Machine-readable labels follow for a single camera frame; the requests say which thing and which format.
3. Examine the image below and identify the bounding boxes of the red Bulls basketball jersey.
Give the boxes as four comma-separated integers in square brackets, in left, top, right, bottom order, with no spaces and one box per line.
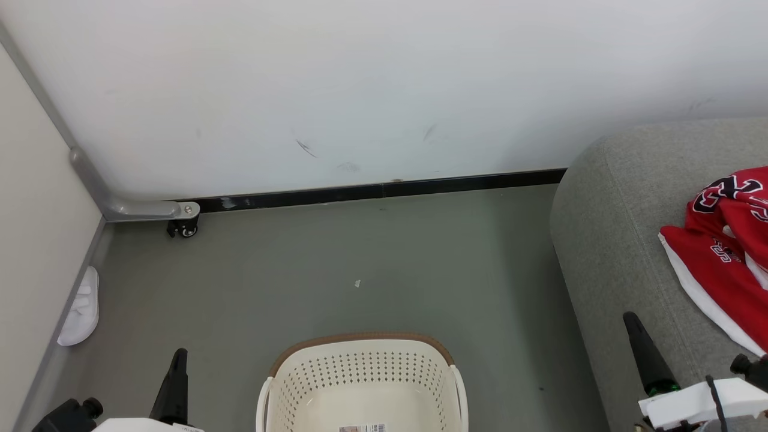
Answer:
[686,167,768,289]

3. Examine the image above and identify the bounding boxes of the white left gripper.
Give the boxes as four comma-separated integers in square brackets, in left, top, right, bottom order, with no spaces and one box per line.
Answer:
[90,347,205,432]

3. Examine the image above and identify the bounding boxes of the grey fabric sofa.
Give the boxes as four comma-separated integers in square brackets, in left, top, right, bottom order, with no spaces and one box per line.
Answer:
[550,118,768,432]

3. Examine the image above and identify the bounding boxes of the white slipper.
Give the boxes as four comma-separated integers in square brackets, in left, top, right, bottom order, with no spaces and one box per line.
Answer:
[57,266,100,347]

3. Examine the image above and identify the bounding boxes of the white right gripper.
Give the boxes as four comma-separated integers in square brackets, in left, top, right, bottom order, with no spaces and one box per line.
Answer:
[622,311,768,430]

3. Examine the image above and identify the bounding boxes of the black baseboard strip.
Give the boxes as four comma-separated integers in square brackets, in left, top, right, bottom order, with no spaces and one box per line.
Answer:
[174,168,568,214]

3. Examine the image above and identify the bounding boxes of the thin black right gripper cable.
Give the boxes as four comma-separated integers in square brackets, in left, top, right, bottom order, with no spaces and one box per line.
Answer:
[704,374,730,432]

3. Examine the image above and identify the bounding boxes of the red shorts with white trim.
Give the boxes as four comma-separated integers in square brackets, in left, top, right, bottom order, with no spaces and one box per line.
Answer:
[658,223,768,358]

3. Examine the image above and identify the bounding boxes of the grey metal frame leg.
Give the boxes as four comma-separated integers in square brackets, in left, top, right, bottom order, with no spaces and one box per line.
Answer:
[0,21,202,223]

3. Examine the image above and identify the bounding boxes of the black caster wheel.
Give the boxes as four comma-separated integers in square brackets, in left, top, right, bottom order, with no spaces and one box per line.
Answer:
[167,218,200,239]

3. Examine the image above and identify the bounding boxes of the cream plastic laundry basket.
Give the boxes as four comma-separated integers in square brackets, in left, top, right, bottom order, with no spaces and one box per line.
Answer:
[256,332,469,432]

